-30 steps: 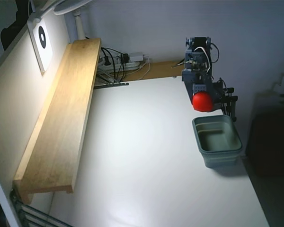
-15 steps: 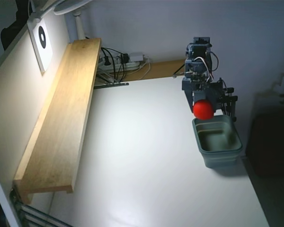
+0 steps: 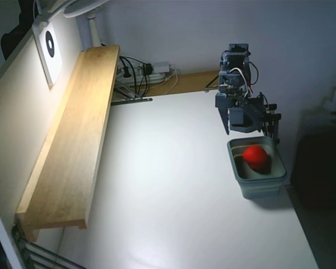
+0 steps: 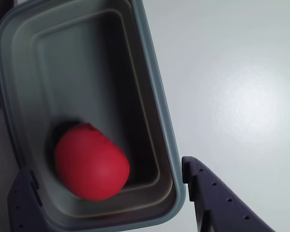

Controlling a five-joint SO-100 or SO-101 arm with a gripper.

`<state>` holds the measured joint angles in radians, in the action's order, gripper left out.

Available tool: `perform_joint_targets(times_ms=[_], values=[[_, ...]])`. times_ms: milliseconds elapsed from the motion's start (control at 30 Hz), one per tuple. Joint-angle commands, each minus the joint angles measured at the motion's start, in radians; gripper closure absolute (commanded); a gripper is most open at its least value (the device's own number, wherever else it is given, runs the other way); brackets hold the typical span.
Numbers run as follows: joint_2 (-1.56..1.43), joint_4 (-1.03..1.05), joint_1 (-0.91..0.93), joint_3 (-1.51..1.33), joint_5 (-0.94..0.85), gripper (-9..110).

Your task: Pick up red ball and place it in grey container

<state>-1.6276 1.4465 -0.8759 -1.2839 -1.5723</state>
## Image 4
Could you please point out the blue-grey gripper finger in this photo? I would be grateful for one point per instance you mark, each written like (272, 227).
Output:
(24, 205)
(215, 205)

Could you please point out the grey plastic container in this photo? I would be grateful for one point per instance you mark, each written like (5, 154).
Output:
(87, 72)

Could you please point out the red ball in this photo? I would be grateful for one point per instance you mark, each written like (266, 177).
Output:
(91, 166)

